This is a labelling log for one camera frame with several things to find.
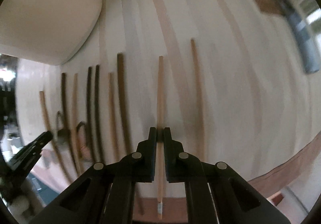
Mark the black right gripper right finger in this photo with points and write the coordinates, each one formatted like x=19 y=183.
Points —
x=215 y=193

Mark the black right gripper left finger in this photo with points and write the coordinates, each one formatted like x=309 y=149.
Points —
x=104 y=193

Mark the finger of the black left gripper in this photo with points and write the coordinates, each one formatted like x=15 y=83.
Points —
x=15 y=171

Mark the light wooden chopstick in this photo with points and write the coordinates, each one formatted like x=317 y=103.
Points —
x=160 y=120
x=112 y=117
x=74 y=135
x=199 y=99
x=54 y=144

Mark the black chopstick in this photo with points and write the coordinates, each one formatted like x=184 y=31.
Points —
x=88 y=115
x=97 y=113

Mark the dark brown chopstick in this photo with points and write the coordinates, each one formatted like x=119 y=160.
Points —
x=65 y=118
x=125 y=123

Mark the striped cat placemat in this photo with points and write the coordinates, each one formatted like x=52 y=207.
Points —
x=261 y=109

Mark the white cylindrical utensil holder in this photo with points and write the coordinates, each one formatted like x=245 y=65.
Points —
x=46 y=31

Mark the blue grey cloth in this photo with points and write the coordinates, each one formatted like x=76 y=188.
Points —
x=308 y=50

